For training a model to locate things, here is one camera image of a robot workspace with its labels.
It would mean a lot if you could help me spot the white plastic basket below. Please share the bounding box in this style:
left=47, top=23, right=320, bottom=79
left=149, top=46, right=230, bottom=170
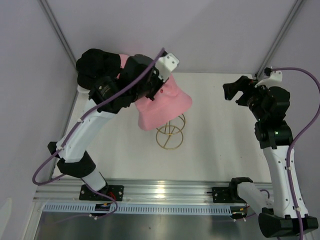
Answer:
left=77, top=85, right=90, bottom=94

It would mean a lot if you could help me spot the black mounting plate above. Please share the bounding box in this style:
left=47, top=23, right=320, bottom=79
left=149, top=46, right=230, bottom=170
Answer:
left=211, top=187, right=235, bottom=204
left=79, top=184, right=125, bottom=202

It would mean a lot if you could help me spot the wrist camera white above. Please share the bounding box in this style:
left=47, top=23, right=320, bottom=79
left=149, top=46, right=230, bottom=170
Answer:
left=254, top=67, right=283, bottom=88
left=155, top=52, right=180, bottom=82

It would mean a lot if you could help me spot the white slotted cable duct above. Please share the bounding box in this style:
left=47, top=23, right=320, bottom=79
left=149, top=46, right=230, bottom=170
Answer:
left=43, top=202, right=232, bottom=216

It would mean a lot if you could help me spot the right corner aluminium profile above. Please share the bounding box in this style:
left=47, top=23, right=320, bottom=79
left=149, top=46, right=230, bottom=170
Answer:
left=253, top=0, right=307, bottom=79

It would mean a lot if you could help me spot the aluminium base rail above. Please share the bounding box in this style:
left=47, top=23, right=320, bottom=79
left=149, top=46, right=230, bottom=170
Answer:
left=33, top=177, right=229, bottom=205

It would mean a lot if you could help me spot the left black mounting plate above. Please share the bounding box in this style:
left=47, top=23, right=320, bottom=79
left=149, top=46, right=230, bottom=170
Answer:
left=79, top=184, right=125, bottom=202

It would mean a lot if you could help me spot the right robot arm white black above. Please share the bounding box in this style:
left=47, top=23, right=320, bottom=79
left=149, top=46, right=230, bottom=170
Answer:
left=222, top=76, right=319, bottom=239

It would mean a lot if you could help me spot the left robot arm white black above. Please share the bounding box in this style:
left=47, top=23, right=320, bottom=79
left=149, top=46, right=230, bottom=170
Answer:
left=48, top=49, right=179, bottom=201

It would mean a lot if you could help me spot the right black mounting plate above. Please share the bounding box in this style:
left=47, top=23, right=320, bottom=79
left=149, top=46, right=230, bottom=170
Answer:
left=211, top=187, right=235, bottom=204

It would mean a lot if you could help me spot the gold wire hat stand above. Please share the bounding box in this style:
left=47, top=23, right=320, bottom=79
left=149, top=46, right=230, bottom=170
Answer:
left=155, top=114, right=187, bottom=151

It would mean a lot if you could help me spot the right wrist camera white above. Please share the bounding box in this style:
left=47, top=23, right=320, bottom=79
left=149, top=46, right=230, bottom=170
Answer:
left=254, top=67, right=283, bottom=88

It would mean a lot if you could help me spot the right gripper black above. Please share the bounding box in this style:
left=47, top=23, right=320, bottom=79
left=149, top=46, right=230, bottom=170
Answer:
left=222, top=75, right=274, bottom=122

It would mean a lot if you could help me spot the black bucket hat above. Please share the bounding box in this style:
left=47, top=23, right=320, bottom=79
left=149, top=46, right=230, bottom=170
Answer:
left=76, top=48, right=122, bottom=90

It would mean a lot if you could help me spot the corner aluminium profile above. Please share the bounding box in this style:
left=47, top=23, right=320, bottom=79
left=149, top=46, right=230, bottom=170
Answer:
left=37, top=0, right=76, bottom=68
left=253, top=0, right=307, bottom=79

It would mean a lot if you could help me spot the left corner aluminium profile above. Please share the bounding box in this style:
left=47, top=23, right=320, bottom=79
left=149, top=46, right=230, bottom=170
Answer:
left=37, top=0, right=76, bottom=68

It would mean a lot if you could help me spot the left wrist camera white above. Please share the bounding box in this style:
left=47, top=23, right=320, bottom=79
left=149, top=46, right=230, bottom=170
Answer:
left=155, top=52, right=180, bottom=82

